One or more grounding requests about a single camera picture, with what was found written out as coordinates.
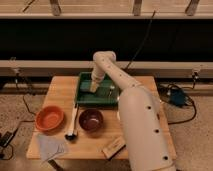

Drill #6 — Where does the teal green sponge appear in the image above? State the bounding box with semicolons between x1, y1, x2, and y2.
80;81;91;92

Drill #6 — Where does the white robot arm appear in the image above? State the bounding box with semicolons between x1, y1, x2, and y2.
90;51;176;171

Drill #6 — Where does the green plastic tray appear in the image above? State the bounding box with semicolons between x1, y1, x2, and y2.
75;72;120;106

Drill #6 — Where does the metal spoon in tray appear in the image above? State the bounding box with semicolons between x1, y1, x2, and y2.
107;85;115;97

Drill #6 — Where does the dark maroon bowl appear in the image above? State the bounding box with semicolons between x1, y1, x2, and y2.
79;109;103;132

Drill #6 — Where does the orange bowl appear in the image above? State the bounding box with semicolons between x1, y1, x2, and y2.
35;106;64;132

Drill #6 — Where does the wooden block brush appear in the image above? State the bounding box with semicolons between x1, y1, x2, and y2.
102;136;126;159

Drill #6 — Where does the grey folded cloth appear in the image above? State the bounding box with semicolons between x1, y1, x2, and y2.
36;134;68;162

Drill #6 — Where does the blue device on floor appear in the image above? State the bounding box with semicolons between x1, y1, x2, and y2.
169;89;186;107

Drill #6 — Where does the black power adapter left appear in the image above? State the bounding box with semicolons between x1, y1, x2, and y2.
0;132;14;147

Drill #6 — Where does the white handled dish brush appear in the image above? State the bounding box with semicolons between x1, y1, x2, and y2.
65;107;78;141

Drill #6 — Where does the black floor cable left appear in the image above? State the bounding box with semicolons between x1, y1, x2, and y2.
0;68;38;161

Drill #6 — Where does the black hanging cable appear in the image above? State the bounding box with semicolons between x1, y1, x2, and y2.
123;10;156;71

